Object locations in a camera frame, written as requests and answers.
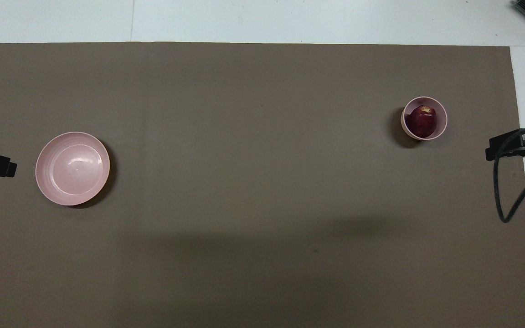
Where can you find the pink plate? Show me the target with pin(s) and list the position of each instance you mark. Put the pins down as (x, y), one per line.
(73, 168)

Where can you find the pink bowl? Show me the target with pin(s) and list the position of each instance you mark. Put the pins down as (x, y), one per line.
(442, 123)

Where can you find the brown table mat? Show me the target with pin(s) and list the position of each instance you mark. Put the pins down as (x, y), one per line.
(253, 205)

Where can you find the red apple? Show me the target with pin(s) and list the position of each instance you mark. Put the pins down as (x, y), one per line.
(423, 122)

